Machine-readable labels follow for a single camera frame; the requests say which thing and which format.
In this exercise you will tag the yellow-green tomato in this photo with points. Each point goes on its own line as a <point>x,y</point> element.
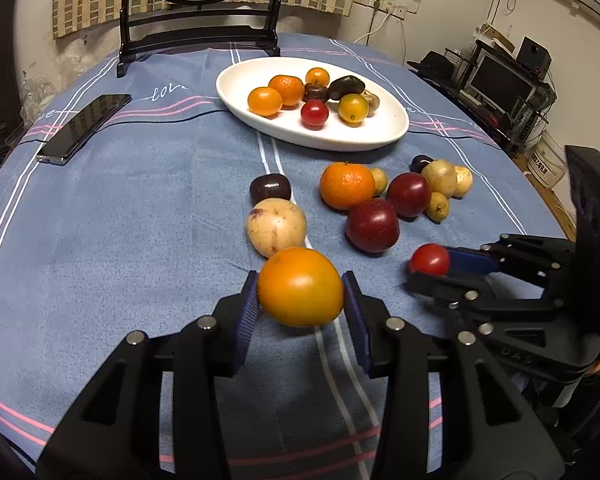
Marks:
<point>353,109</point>

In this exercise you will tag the red cherry tomato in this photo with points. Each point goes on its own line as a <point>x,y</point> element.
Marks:
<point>314,113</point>
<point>430,259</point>

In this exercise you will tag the black desk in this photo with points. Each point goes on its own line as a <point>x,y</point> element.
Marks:
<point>475,110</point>

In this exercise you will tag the dark purple plum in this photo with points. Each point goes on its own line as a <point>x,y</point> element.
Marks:
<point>420,161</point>
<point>270,187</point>

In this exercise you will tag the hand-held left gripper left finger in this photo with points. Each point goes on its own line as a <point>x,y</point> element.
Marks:
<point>245,315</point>

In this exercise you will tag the black hat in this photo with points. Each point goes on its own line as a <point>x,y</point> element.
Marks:
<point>437,62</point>

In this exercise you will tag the white oval plate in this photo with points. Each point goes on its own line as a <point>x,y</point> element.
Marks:
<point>380,130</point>

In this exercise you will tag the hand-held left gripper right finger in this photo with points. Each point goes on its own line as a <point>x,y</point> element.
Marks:
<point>357,320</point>

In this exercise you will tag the white plastic bucket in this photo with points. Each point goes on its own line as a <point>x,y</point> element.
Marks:
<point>547,162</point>

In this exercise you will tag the beige potato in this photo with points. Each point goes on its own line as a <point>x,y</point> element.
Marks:
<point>439,177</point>
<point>276,226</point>
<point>372,102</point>
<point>464,181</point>

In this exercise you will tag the orange tomato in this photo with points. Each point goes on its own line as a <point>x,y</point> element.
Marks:
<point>265,101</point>
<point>300,286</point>
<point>317,76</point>

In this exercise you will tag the small yellow plum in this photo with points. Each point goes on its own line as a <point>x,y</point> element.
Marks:
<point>381,180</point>
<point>437,205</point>

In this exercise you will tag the beige checked curtain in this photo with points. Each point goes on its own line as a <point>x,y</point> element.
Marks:
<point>80,0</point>

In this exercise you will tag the black smartphone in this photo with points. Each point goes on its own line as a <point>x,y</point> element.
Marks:
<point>82,127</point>

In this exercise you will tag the black speaker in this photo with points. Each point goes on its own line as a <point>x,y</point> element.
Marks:
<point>532,52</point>

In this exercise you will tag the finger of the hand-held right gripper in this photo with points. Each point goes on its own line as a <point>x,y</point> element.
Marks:
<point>440,287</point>
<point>472,260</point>

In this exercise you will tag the computer monitor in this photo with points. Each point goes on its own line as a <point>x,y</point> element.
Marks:
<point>500,80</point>

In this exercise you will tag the blue striped tablecloth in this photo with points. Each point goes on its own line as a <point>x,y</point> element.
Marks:
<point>155,210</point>

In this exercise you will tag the black-framed round goldfish screen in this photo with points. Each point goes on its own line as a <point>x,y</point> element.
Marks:
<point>200,30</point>

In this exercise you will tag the red plum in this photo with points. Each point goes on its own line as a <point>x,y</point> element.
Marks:
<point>408,193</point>
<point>372,224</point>

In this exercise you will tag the orange tangerine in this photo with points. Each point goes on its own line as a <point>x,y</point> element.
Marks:
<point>286,89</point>
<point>347,185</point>

